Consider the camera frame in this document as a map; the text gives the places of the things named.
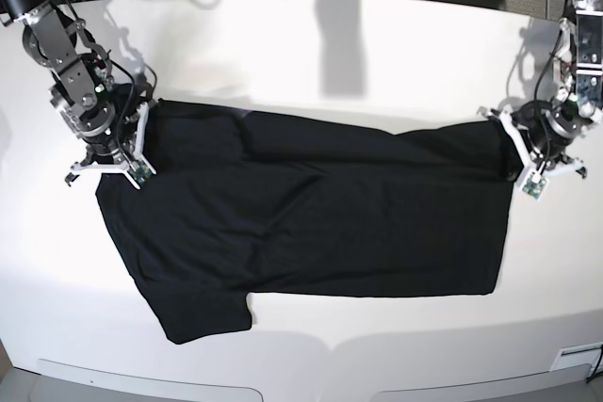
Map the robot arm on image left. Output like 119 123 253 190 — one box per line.
1 0 155 184

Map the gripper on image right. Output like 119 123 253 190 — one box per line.
512 100 578 171

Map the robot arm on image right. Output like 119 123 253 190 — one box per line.
513 0 602 173

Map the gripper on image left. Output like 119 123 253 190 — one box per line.
77 84 151 171

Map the black cable at table edge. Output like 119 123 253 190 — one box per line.
585 344 603 383

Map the black T-shirt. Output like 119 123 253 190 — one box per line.
96 102 520 345

